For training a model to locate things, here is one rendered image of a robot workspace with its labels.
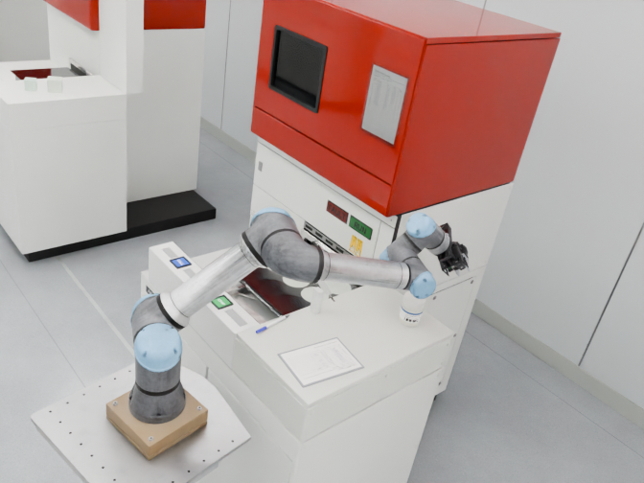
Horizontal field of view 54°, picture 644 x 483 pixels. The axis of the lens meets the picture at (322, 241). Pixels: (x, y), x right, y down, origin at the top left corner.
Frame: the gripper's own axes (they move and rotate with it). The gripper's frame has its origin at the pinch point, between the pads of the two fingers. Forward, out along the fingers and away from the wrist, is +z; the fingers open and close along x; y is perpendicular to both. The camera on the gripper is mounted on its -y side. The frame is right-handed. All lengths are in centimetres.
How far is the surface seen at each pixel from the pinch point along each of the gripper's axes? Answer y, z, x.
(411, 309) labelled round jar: 12.7, -8.9, -18.1
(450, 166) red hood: -35.4, -4.4, 7.6
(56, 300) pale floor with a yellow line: -83, 1, -218
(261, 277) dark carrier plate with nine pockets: -17, -21, -66
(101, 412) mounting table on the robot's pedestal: 36, -68, -91
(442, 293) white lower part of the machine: -19, 47, -25
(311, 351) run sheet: 25, -33, -43
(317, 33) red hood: -76, -52, -10
